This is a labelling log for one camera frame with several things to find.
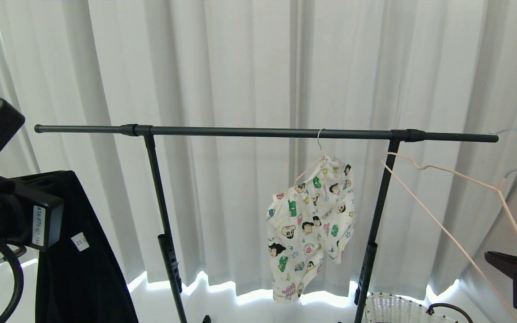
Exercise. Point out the black clothes rack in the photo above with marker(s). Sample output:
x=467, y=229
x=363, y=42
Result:
x=240, y=132

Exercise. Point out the black garment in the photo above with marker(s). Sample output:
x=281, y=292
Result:
x=88, y=278

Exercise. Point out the pink clothes hanger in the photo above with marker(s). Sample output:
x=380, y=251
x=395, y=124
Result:
x=319, y=144
x=515, y=224

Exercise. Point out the white laundry basket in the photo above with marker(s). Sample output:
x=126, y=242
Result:
x=397, y=312

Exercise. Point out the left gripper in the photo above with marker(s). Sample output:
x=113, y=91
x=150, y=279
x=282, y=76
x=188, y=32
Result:
x=38, y=224

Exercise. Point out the cream printed garment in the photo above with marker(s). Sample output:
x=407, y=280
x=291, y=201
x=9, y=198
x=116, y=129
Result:
x=308, y=233

